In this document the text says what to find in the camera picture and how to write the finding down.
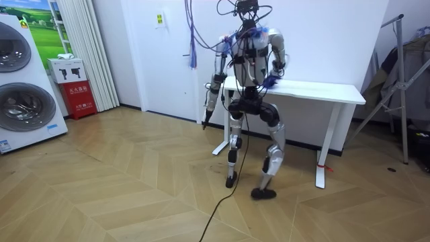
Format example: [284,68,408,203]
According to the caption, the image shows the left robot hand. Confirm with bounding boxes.
[201,109,214,131]

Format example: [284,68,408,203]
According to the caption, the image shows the blue cloth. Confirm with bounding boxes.
[262,74,284,89]

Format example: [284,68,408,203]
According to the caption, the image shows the white door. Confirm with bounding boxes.
[120,0,201,122]

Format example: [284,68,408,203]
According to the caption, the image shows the robot body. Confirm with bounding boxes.
[226,0,273,102]

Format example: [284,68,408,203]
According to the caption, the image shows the robot legs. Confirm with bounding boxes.
[224,96,287,200]

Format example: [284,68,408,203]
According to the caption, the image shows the white desk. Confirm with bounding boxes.
[212,75,367,190]

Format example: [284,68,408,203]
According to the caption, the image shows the red fire extinguisher cabinet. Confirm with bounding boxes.
[58,79,99,121]

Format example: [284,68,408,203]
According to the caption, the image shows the white folding curtain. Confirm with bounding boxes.
[55,0,120,113]

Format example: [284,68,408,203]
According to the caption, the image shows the white cardboard box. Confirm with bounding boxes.
[46,57,88,85]

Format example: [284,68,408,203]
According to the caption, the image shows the white washing machine tower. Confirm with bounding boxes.
[0,13,69,155]

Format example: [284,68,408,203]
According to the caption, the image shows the grey metal clothes rack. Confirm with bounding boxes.
[345,13,430,165]

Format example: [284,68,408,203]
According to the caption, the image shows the hanging clothes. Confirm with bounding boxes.
[361,27,430,122]

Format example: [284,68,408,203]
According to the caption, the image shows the black bin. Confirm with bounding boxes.
[406,125,430,173]

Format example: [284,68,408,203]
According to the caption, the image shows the black floor cable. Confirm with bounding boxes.
[198,113,251,242]

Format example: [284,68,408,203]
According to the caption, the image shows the cable bundle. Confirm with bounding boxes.
[183,0,273,70]

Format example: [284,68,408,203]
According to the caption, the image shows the green landscape wall poster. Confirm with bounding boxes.
[0,0,73,70]

